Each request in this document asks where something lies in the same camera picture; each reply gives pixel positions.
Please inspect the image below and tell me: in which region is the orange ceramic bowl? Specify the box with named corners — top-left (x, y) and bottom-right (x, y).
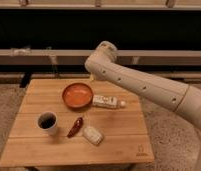
top-left (62, 83), bottom-right (93, 109)

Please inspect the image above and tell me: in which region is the white rectangular sponge block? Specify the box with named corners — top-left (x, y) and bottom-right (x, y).
top-left (82, 126), bottom-right (104, 146)

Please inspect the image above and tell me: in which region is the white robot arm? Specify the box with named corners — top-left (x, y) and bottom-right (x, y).
top-left (85, 41), bottom-right (201, 171)

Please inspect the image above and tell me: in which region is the red chili pepper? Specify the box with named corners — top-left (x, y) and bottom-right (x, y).
top-left (67, 117), bottom-right (83, 138)

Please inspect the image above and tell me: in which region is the white cup with dark inside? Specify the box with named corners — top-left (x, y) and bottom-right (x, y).
top-left (37, 112), bottom-right (58, 136)

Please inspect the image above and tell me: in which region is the white labelled bottle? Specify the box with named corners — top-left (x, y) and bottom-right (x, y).
top-left (92, 95), bottom-right (126, 109)

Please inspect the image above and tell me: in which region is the grey metal rail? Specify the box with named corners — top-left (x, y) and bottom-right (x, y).
top-left (0, 49), bottom-right (201, 66)

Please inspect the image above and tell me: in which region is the wooden table board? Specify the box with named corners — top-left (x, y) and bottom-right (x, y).
top-left (0, 79), bottom-right (154, 167)

